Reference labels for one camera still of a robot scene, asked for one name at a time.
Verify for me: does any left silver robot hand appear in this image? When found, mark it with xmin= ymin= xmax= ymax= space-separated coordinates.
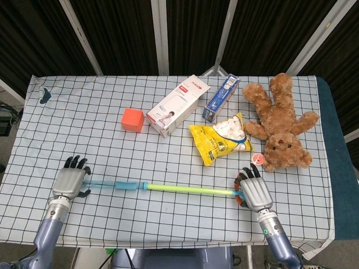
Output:
xmin=52 ymin=155 xmax=92 ymax=198

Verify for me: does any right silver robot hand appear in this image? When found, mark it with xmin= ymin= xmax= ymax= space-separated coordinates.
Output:
xmin=233 ymin=164 xmax=274 ymax=210

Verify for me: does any blue green toy pump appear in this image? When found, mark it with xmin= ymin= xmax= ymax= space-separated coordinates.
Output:
xmin=81 ymin=180 xmax=244 ymax=199

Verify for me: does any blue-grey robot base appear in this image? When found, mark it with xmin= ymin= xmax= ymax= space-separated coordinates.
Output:
xmin=111 ymin=246 xmax=233 ymax=269

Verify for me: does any small round red-white tag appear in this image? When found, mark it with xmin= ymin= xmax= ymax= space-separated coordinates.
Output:
xmin=251 ymin=152 xmax=265 ymax=166

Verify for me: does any white black-checked tablecloth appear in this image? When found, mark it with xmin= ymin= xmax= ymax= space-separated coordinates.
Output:
xmin=0 ymin=74 xmax=336 ymax=260

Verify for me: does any yellow marshmallow bag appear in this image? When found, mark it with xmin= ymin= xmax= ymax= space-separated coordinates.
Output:
xmin=188 ymin=112 xmax=255 ymax=167

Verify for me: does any brown teddy bear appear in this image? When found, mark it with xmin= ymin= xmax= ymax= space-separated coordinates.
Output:
xmin=242 ymin=73 xmax=320 ymax=173

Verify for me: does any orange cube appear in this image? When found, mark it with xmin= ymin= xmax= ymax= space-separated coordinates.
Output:
xmin=121 ymin=108 xmax=145 ymax=133

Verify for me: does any blue toothbrush box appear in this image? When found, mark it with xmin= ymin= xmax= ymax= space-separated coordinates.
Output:
xmin=202 ymin=73 xmax=241 ymax=123

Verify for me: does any white lamp carton box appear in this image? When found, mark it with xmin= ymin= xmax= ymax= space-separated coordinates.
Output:
xmin=146 ymin=74 xmax=211 ymax=138

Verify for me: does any white tripod stand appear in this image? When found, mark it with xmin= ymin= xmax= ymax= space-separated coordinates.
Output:
xmin=200 ymin=0 xmax=239 ymax=77

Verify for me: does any black device with cables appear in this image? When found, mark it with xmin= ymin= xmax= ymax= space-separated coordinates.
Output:
xmin=0 ymin=102 xmax=23 ymax=138

